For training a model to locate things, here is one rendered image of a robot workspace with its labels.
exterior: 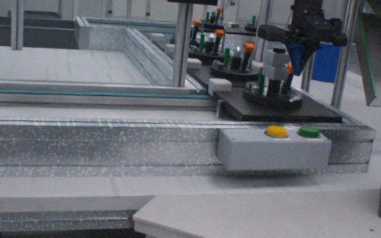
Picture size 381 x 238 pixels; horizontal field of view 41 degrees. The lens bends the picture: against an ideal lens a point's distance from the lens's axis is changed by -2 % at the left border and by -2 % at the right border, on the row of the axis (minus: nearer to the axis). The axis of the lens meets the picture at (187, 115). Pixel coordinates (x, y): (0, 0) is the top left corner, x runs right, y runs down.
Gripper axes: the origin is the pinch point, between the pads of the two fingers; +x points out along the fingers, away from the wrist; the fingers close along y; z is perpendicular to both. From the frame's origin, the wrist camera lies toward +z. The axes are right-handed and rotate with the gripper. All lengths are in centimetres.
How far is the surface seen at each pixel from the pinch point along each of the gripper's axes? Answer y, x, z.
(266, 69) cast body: -2.3, 4.5, -10.3
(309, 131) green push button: -2.4, 11.5, 13.3
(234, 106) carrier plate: -11.9, 11.7, -3.5
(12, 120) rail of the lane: -58, 13, 6
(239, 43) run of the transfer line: 36, 16, -127
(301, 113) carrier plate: 2.6, 11.7, 0.2
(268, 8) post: 44, -2, -118
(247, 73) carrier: 0.8, 9.6, -29.2
